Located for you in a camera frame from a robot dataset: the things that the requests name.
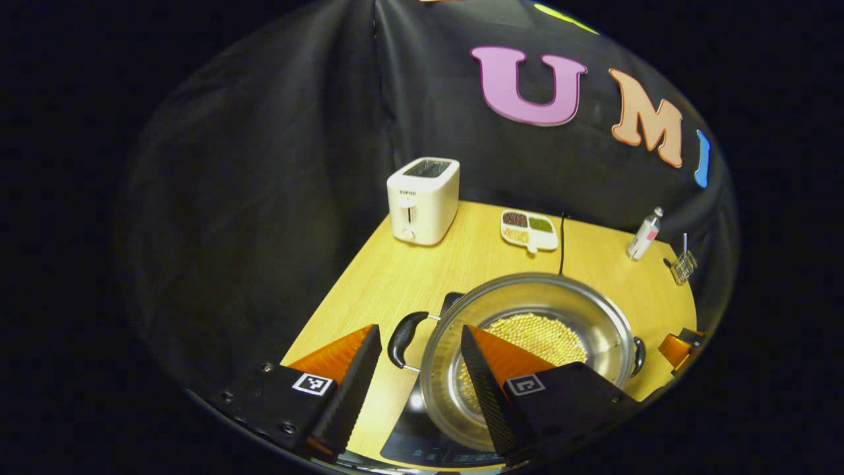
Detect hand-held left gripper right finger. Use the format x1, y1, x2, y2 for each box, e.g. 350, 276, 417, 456
460, 325, 644, 466

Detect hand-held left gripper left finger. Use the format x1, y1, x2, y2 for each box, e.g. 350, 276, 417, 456
208, 323, 383, 462

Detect black induction cooktop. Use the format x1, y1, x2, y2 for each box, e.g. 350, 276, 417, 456
380, 292, 522, 469

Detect stainless steel pot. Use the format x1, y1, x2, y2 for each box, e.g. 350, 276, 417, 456
387, 272, 647, 453

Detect pile of soybeans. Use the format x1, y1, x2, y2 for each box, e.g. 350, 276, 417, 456
455, 312, 588, 410

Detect clear glass holder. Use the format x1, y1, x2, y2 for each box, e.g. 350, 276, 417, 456
669, 249, 698, 286

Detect clear bottle with pink label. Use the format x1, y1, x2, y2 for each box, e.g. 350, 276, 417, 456
626, 206, 664, 261

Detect white divided dish of beans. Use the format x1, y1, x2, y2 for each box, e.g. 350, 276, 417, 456
500, 208, 560, 255

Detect white toaster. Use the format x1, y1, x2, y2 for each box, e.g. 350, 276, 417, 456
386, 156, 461, 247

